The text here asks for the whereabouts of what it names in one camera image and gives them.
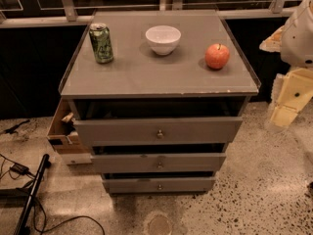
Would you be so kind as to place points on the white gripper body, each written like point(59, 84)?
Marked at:
point(298, 38)

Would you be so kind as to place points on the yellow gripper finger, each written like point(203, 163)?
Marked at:
point(283, 116)

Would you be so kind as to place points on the grey bottom drawer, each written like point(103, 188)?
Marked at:
point(158, 185)

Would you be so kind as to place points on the grey drawer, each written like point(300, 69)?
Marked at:
point(158, 185)
point(158, 162)
point(157, 131)

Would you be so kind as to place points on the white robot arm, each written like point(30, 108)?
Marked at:
point(294, 42)

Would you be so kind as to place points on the grey middle drawer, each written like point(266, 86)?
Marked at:
point(158, 162)

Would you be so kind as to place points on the grey drawer cabinet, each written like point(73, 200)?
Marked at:
point(138, 83)

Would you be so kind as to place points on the grey top drawer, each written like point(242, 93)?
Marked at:
point(157, 131)

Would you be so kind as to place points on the red apple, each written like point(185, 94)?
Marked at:
point(217, 56)

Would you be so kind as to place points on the white ceramic bowl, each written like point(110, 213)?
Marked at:
point(163, 39)

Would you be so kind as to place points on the green soda can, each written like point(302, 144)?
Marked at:
point(101, 43)

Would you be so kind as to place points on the cardboard box with clutter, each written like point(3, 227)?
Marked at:
point(64, 139)

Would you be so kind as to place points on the metal window railing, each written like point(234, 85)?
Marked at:
point(33, 13)

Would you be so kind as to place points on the black power adapter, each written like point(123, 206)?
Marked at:
point(20, 169)

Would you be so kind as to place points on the black pole stand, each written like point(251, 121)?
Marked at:
point(31, 195)

